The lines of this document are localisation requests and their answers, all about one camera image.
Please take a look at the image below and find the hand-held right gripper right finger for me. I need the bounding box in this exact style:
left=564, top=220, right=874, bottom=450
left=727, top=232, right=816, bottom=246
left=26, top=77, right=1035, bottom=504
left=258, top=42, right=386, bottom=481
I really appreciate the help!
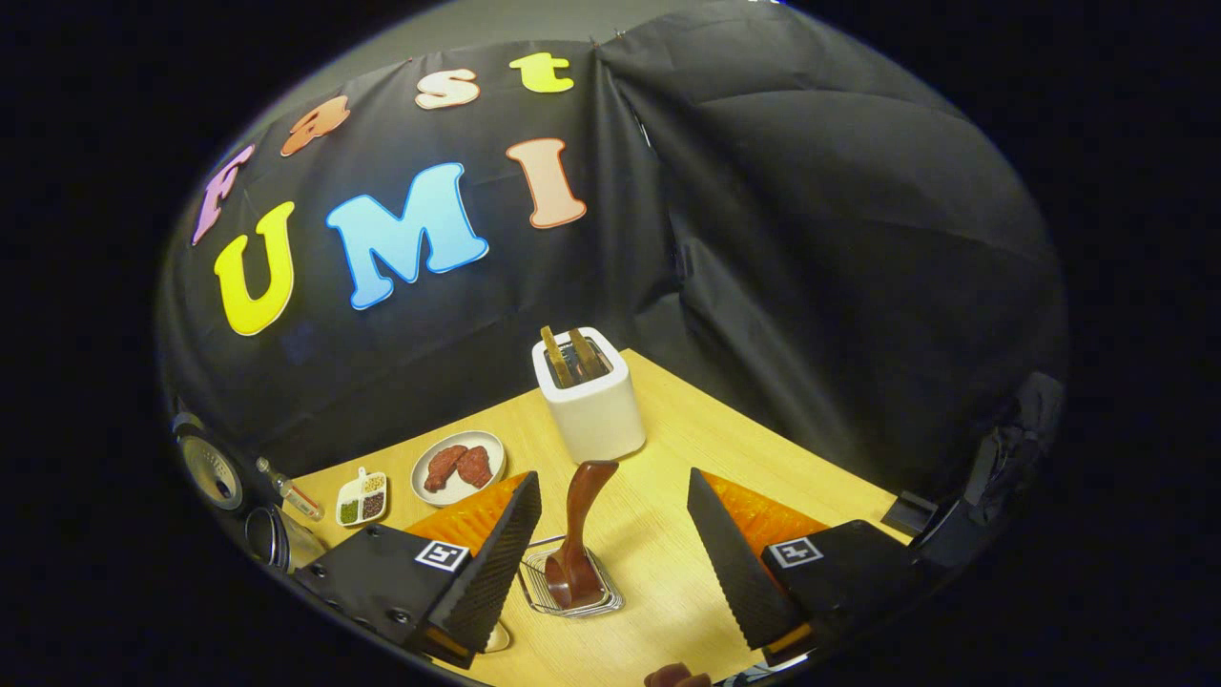
left=687, top=468, right=917, bottom=669

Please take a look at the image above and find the white divided bean dish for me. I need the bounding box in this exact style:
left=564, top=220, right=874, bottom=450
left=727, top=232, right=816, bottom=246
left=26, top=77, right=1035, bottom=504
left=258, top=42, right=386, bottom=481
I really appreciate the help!
left=335, top=467, right=389, bottom=528

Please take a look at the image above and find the white toaster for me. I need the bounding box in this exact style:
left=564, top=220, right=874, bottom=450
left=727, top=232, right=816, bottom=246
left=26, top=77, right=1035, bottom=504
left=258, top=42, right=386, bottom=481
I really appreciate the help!
left=531, top=327, right=647, bottom=465

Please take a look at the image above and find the white oval plate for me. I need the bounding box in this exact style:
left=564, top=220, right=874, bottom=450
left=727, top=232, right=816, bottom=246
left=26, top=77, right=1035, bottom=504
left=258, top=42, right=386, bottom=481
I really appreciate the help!
left=410, top=430, right=507, bottom=508

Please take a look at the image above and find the wire chopstick holder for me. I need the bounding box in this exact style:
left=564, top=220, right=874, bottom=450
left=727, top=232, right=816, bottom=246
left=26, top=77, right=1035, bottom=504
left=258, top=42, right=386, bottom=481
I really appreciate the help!
left=518, top=534, right=625, bottom=619

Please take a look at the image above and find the black backdrop cloth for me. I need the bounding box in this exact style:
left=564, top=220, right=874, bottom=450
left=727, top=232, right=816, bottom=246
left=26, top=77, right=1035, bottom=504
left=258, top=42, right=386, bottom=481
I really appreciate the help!
left=157, top=0, right=1069, bottom=497

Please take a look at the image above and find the clear glass bottle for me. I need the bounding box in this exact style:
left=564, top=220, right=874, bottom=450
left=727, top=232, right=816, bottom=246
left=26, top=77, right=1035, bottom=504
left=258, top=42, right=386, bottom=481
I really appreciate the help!
left=255, top=457, right=325, bottom=522

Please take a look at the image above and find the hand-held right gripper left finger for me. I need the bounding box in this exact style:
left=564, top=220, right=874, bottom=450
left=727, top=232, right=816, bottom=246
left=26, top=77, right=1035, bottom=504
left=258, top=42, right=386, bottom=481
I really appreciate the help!
left=294, top=470, right=543, bottom=669

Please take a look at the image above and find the grey and cream rice cooker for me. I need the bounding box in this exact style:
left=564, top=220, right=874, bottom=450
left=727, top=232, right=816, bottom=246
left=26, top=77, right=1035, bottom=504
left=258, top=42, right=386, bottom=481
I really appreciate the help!
left=172, top=410, right=330, bottom=573

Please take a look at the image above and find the brown wooden spoon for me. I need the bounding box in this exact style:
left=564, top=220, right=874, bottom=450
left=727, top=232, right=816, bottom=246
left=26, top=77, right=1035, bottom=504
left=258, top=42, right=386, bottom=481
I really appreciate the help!
left=546, top=461, right=620, bottom=610

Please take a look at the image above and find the brown toast slice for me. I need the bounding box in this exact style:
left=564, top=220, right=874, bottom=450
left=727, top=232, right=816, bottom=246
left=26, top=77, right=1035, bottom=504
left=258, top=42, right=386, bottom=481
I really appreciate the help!
left=569, top=328, right=611, bottom=380
left=540, top=326, right=576, bottom=389

